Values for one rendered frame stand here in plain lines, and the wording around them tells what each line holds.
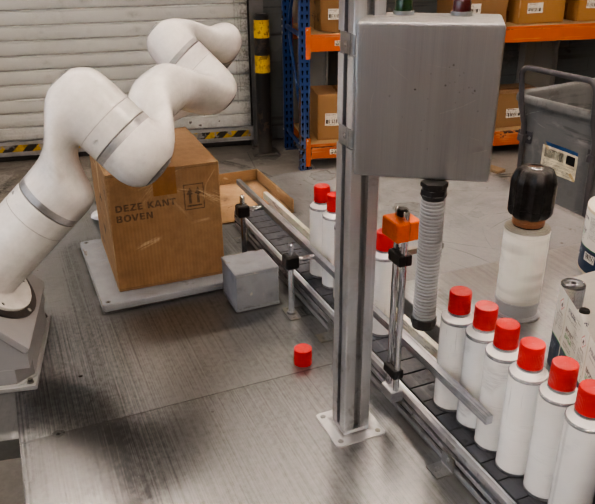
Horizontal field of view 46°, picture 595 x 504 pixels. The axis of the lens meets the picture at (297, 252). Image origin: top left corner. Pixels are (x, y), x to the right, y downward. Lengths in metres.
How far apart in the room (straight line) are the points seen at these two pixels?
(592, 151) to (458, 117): 2.60
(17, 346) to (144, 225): 0.39
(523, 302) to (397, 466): 0.44
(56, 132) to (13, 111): 4.24
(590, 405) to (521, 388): 0.11
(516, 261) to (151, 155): 0.69
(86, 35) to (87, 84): 4.08
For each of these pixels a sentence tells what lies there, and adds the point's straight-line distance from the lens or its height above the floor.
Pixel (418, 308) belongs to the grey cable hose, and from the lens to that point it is 0.96.
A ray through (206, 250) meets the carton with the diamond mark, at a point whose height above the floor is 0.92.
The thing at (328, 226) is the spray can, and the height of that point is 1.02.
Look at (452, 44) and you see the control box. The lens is 0.86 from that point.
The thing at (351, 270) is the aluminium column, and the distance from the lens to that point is 1.00.
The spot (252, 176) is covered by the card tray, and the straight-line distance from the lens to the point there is 2.24.
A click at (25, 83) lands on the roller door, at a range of 5.42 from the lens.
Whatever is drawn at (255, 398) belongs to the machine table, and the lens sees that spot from 1.25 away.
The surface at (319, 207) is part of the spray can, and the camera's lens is 1.45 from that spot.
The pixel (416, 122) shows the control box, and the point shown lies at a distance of 0.88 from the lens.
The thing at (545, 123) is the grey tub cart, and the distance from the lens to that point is 3.64.
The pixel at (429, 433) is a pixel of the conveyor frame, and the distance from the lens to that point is 1.15.
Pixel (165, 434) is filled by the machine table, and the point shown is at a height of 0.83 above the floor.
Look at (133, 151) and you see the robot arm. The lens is 1.22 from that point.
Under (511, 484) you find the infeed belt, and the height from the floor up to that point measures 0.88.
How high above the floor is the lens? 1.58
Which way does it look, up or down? 25 degrees down
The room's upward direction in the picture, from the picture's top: 1 degrees counter-clockwise
